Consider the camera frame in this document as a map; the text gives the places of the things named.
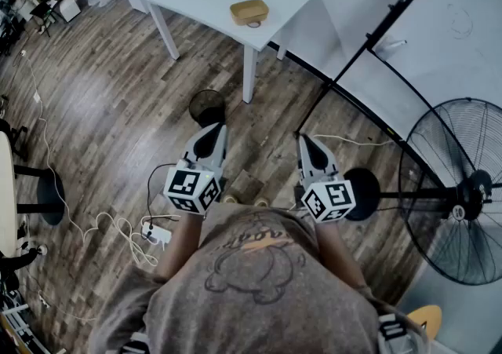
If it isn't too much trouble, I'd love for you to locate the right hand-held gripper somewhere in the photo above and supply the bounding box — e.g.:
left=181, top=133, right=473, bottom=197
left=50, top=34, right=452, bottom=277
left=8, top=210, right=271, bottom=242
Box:
left=294, top=132, right=357, bottom=224

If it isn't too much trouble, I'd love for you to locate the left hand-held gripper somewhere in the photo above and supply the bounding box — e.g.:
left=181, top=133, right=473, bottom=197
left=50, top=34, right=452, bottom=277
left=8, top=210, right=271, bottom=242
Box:
left=162, top=122, right=227, bottom=216

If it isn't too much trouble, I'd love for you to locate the black round waste bin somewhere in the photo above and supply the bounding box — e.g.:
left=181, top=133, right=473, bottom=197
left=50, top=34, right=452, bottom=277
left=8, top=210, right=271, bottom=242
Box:
left=187, top=89, right=227, bottom=129

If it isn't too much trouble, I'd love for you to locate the yellow rectangular tray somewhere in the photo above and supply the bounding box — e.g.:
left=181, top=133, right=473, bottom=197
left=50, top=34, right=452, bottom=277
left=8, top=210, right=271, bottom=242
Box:
left=229, top=0, right=271, bottom=27

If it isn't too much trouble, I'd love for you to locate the person's left forearm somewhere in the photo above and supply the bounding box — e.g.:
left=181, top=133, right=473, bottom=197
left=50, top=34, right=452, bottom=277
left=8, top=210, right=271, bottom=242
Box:
left=155, top=210, right=206, bottom=281

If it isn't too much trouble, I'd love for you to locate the person's right forearm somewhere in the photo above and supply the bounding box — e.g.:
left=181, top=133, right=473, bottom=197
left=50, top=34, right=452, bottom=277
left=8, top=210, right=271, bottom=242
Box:
left=313, top=218, right=376, bottom=294

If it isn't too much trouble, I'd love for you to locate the small clear plastic bottle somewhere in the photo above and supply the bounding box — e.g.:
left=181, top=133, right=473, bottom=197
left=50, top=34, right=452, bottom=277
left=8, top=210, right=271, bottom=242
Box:
left=374, top=38, right=408, bottom=62

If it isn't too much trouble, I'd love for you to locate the person's brown printed t-shirt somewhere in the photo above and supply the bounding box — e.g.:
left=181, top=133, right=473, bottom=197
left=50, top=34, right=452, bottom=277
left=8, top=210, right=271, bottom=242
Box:
left=88, top=203, right=428, bottom=354

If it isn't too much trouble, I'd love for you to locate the black floor fan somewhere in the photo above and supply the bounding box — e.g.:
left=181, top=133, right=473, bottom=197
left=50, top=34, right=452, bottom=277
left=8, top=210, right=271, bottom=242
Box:
left=344, top=97, right=502, bottom=286

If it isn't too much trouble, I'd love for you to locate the whiteboard with black stand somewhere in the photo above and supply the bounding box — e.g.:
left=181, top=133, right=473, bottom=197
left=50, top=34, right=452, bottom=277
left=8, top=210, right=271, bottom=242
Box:
left=293, top=0, right=502, bottom=188

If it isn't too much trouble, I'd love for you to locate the yellow chair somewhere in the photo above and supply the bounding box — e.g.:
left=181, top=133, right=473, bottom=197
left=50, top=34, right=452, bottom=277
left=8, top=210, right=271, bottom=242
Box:
left=406, top=304, right=443, bottom=342

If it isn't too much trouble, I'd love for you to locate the black mesh office chair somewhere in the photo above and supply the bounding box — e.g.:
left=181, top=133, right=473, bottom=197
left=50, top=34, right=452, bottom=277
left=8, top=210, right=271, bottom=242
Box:
left=0, top=119, right=29, bottom=162

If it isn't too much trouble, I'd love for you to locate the white storage box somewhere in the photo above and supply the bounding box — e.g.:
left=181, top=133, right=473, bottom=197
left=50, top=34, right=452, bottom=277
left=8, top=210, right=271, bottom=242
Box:
left=58, top=0, right=82, bottom=24

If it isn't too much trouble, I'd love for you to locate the round beige table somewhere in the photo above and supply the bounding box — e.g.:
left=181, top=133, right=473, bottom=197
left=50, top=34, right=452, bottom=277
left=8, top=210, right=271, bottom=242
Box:
left=0, top=130, right=66, bottom=259

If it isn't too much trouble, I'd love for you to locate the black folding chair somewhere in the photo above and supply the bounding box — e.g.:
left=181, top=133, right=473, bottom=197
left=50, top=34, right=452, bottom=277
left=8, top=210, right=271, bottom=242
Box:
left=29, top=1, right=56, bottom=38

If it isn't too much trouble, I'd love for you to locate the metal equipment rack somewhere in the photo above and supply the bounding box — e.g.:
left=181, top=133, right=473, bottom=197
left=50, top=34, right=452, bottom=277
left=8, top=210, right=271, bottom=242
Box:
left=0, top=285, right=54, bottom=354

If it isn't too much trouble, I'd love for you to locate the black cable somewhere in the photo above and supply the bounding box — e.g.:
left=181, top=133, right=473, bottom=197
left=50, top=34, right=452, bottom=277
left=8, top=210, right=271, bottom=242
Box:
left=146, top=162, right=182, bottom=224

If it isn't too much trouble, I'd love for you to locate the long white cable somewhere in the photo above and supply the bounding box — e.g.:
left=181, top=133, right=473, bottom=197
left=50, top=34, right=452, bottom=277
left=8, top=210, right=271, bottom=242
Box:
left=20, top=49, right=160, bottom=267

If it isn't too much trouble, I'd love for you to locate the white backpack strap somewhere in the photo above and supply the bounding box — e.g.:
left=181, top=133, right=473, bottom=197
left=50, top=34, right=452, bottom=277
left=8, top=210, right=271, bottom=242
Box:
left=119, top=331, right=151, bottom=354
left=377, top=312, right=411, bottom=354

